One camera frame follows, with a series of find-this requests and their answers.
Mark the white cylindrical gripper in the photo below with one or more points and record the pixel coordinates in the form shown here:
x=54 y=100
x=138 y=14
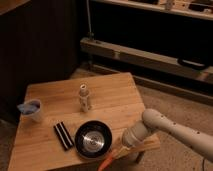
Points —
x=132 y=137

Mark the orange pepper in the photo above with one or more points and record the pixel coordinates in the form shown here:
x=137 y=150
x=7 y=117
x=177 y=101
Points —
x=109 y=159

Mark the black ceramic bowl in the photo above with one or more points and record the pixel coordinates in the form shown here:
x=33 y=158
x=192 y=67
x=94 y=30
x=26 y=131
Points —
x=93 y=139

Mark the black case handle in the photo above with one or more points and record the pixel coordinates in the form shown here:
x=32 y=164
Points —
x=192 y=65

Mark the long grey case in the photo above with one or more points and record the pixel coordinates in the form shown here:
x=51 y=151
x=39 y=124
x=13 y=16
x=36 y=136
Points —
x=144 y=59

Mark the white patterned bottle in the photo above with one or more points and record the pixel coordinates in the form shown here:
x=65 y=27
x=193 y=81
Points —
x=84 y=98

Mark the blue cloth in cup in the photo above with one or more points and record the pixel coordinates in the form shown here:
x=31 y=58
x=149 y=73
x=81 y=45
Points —
x=28 y=108

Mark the black white striped block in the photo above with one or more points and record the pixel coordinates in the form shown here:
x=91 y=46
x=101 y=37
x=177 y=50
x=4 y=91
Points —
x=63 y=136

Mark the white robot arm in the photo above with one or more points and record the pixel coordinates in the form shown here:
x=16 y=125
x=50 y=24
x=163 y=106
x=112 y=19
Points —
x=152 y=121

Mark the metal vertical pole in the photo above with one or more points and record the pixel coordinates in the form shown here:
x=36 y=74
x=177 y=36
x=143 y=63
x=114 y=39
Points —
x=90 y=32

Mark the wooden shelf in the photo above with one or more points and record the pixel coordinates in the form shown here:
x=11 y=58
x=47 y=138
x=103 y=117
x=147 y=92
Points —
x=157 y=8

